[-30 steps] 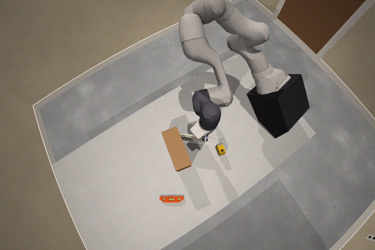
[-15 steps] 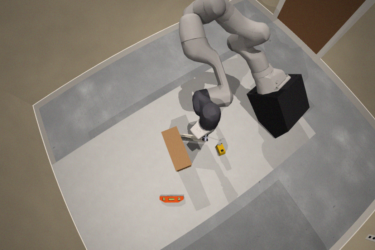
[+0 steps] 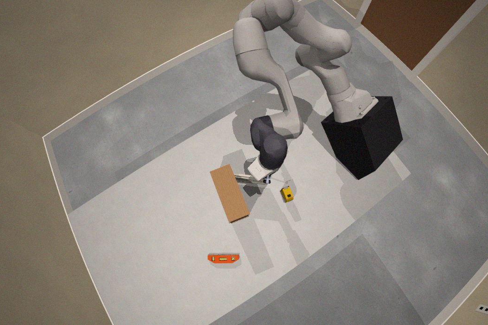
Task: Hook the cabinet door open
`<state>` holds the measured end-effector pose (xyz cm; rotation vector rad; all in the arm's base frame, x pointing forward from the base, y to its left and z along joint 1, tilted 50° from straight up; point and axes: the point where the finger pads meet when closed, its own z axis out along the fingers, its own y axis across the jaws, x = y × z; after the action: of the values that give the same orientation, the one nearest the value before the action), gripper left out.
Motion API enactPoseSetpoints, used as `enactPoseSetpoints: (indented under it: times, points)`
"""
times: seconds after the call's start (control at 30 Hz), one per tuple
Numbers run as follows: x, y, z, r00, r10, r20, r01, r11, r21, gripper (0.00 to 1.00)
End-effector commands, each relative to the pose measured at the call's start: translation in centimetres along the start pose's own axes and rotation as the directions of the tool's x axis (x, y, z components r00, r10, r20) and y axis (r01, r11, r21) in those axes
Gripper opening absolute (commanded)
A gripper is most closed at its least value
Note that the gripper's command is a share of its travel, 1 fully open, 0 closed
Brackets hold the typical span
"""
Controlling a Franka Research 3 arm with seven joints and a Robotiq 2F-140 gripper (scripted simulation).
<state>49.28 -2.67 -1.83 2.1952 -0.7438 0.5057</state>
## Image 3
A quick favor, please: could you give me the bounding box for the yellow tape measure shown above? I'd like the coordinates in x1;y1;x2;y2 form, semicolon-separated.
280;186;294;202

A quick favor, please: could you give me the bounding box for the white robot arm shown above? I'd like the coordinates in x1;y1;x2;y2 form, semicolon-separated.
233;0;378;182

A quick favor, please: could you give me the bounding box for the orange spirit level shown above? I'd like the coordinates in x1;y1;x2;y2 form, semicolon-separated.
208;254;239;263

